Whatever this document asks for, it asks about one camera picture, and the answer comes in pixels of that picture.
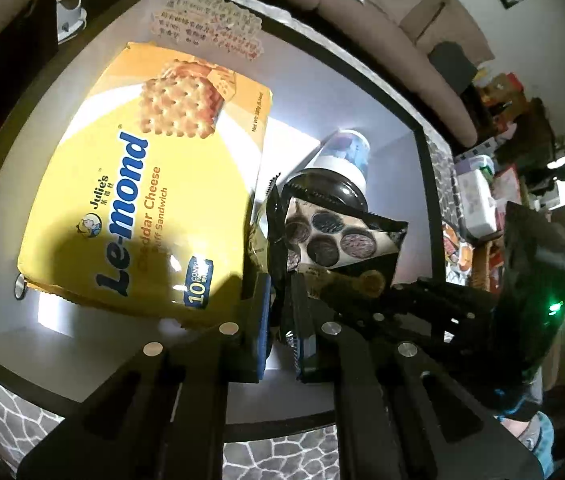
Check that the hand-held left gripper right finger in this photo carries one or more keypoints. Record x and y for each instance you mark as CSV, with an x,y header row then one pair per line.
x,y
305,352

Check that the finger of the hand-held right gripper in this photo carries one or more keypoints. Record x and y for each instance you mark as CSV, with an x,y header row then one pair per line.
x,y
427,305

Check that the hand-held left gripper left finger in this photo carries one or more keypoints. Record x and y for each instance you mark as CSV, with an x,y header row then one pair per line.
x,y
262,330

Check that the dark cookie packet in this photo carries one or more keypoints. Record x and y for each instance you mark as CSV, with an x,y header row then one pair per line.
x,y
332,240

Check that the white blue bottle black lid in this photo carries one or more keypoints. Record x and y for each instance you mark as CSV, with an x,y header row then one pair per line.
x,y
342,160

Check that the yellow cracker pack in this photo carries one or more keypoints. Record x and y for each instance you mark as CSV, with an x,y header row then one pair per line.
x,y
112,185

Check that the black box white inside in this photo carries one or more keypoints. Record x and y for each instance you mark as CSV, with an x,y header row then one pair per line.
x,y
312,110

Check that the person's right forearm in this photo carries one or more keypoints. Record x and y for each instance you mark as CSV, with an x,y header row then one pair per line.
x,y
537,440

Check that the orange snack packet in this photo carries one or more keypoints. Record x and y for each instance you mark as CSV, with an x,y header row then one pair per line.
x,y
457,255

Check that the white tissue pack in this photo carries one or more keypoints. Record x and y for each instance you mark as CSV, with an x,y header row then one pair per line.
x,y
477,195

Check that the grey stone-pattern tablecloth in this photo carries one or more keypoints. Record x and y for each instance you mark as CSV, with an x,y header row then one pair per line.
x,y
272,460

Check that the pile of assorted boxes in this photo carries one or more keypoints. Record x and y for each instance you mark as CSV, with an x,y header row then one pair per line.
x,y
502,100

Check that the dark cushion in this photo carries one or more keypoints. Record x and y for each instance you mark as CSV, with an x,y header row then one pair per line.
x,y
452,65

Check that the beige sofa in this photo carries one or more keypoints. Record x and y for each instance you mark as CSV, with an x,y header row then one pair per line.
x,y
387,15

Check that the white clothes iron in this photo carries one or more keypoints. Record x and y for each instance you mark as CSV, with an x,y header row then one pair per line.
x,y
68,0

